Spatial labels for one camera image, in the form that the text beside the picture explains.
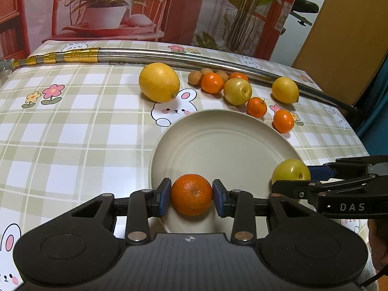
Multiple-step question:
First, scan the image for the yellow plum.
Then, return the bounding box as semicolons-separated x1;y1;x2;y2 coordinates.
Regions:
272;158;311;185
223;78;253;106

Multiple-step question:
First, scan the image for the brown wooden board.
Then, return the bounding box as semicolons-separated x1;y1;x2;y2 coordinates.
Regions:
290;0;388;107

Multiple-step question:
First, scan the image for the large orange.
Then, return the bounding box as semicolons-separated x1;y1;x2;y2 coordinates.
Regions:
170;174;213;216

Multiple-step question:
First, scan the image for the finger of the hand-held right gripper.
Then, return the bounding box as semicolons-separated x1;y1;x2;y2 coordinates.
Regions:
271;172;388;202
308;155;388;181

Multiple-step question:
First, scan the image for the plaid rabbit print tablecloth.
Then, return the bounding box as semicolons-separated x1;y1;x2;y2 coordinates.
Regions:
0;39;373;291

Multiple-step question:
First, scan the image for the large yellow lemon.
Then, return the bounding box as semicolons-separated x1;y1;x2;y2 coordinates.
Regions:
139;62;181;103

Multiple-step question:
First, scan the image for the dark teal cloth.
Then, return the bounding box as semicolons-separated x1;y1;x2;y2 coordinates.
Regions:
356;63;388;157

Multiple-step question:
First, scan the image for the small yellow lemon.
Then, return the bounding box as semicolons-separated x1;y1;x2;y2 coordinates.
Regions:
272;76;301;104

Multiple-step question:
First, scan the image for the small orange with stem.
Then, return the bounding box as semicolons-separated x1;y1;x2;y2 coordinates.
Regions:
247;97;268;118

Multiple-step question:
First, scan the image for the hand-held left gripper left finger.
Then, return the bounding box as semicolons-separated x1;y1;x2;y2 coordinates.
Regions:
71;178;173;247

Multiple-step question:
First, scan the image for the black exercise bike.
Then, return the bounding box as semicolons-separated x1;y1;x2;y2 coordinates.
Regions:
292;0;321;36

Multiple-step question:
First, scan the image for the telescopic metal pole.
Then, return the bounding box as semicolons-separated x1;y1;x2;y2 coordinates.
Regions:
0;47;360;114

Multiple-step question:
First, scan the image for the printed backdrop cloth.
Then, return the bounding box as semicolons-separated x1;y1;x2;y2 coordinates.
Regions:
0;0;304;62

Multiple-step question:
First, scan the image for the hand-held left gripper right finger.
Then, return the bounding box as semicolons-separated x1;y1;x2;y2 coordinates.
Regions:
212;178;317;246

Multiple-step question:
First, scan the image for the person's right hand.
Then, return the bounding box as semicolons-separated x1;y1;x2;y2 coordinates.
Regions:
368;219;388;271

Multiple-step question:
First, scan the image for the black cable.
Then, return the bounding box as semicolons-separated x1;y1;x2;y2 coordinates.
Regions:
360;265;388;289

